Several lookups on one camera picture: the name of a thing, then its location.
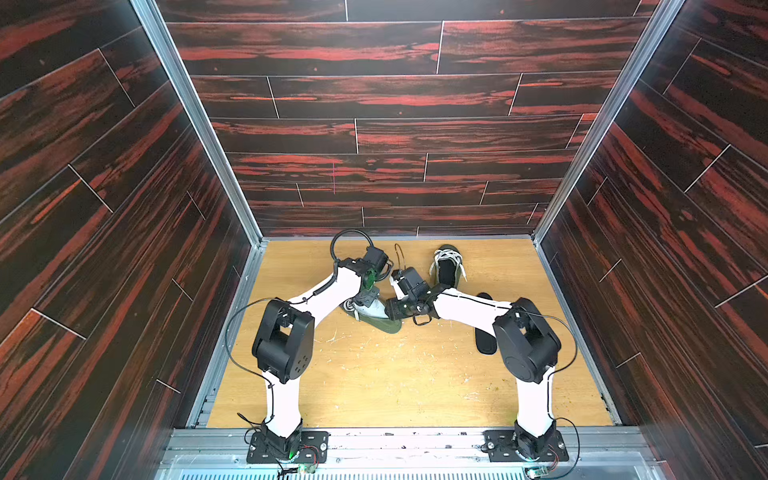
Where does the right aluminium corner post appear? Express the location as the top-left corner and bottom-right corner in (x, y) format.
(532, 0), (684, 251)

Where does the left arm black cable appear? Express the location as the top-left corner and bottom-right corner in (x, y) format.
(329, 228), (376, 265)

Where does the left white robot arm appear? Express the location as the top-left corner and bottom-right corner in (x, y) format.
(252, 259), (390, 441)

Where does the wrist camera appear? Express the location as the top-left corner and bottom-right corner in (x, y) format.
(394, 267), (429, 300)
(363, 245), (391, 276)

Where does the left aluminium corner post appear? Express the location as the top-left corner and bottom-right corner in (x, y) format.
(129, 0), (263, 248)

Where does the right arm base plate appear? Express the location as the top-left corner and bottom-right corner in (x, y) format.
(480, 429), (569, 463)

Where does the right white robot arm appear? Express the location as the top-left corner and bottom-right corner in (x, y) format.
(385, 287), (562, 458)

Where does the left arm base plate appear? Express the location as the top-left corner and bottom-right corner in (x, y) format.
(246, 430), (330, 465)

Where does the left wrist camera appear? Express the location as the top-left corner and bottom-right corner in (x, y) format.
(363, 245), (391, 276)

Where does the aluminium corner post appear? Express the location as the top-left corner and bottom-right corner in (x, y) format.
(129, 0), (263, 248)
(532, 0), (684, 251)

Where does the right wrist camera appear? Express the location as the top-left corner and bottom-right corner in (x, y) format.
(394, 267), (429, 300)

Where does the green shoe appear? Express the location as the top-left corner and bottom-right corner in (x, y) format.
(430, 244), (467, 288)
(340, 286), (402, 334)

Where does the front aluminium frame rail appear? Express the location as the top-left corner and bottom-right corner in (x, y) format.
(155, 426), (671, 479)

